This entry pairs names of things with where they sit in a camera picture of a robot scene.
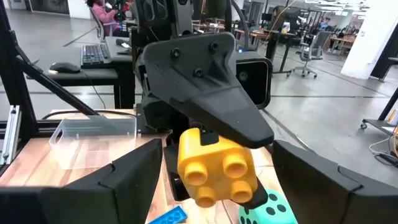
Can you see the person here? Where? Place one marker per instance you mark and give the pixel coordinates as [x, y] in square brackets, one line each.
[105, 18]
[278, 18]
[326, 24]

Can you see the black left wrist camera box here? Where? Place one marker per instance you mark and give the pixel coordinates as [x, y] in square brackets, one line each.
[255, 77]

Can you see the black rolling cart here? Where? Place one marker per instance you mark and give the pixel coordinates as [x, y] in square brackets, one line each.
[376, 123]

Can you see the small teal foam dice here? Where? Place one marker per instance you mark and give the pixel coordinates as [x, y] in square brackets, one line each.
[280, 214]

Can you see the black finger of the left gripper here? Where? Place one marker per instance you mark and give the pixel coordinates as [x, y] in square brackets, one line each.
[202, 87]
[172, 168]

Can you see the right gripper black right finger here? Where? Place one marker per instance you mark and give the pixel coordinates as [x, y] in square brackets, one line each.
[342, 202]

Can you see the grey office chair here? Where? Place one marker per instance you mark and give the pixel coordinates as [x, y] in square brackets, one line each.
[320, 43]

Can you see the black standing desk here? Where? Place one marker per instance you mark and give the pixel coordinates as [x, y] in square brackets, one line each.
[273, 46]

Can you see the black computer keyboard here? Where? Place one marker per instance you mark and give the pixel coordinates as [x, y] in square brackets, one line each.
[94, 54]

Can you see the white building pillar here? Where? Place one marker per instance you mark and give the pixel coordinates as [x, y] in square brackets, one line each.
[367, 37]

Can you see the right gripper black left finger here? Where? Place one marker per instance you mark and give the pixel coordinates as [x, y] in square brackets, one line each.
[93, 202]

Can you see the black computer mouse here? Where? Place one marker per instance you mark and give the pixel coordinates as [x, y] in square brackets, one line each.
[63, 67]

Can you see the flat dark blue toy block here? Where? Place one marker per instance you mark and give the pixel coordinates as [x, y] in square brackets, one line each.
[169, 216]

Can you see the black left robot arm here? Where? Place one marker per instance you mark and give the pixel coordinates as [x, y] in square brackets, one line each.
[155, 18]

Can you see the clear plastic container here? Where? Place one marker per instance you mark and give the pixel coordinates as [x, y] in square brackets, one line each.
[93, 146]

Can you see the yellow four-stud toy block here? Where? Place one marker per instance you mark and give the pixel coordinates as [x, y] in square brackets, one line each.
[217, 174]

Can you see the silver aluminium bracket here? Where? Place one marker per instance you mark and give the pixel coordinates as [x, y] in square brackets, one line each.
[12, 133]

